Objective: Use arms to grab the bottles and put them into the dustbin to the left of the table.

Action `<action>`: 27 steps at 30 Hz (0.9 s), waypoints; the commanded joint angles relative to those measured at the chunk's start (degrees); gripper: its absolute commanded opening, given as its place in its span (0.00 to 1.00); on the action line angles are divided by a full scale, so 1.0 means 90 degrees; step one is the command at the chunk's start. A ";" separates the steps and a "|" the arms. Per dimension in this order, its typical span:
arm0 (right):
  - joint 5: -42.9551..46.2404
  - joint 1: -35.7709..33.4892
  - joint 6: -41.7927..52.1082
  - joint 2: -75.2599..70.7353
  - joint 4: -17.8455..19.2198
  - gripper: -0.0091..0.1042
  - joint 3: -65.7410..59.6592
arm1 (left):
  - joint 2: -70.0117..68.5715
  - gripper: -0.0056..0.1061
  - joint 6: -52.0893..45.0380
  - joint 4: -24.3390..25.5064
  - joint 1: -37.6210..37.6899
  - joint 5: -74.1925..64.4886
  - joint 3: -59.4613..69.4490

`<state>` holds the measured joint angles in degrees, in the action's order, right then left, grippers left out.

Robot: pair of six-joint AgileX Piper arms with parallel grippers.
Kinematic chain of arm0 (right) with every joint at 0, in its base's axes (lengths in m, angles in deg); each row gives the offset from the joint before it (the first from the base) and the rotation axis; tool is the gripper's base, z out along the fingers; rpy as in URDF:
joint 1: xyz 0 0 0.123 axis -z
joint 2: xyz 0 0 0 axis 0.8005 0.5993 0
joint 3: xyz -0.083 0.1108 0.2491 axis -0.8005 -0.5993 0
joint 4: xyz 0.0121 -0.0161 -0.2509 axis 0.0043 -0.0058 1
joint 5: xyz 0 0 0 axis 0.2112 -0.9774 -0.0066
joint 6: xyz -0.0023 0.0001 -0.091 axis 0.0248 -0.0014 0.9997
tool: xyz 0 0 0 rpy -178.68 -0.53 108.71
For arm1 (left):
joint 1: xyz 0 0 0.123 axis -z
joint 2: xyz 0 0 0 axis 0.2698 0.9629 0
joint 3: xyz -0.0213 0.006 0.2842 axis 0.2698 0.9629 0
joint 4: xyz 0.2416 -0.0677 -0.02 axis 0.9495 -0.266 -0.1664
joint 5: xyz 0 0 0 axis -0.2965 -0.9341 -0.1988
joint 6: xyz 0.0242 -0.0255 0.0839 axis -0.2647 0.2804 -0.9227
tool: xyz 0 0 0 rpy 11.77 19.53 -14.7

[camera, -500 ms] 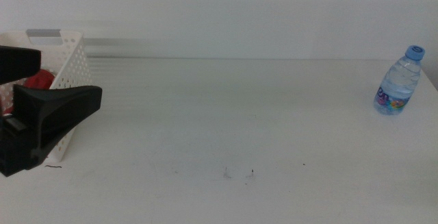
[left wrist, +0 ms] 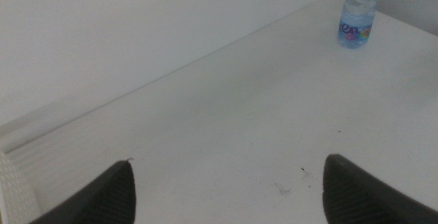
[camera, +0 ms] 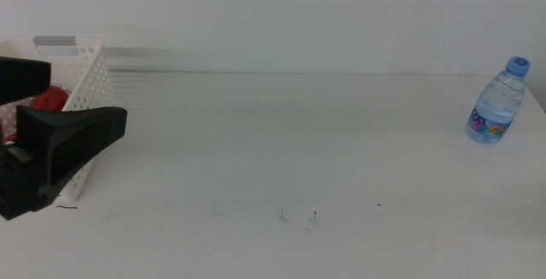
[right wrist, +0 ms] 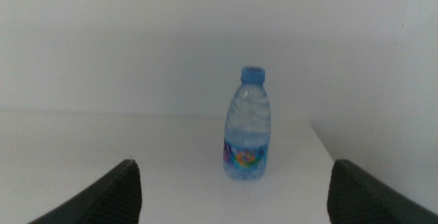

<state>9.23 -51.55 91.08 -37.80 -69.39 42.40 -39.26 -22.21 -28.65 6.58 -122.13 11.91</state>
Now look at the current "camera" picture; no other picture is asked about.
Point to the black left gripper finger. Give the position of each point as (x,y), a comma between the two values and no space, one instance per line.
(72,134)
(21,78)

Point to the red soda can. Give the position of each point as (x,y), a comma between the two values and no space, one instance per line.
(51,100)

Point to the clear water bottle blue cap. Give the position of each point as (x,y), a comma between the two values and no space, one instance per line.
(497,108)

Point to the white perforated plastic basket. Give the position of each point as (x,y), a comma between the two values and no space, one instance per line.
(91,87)

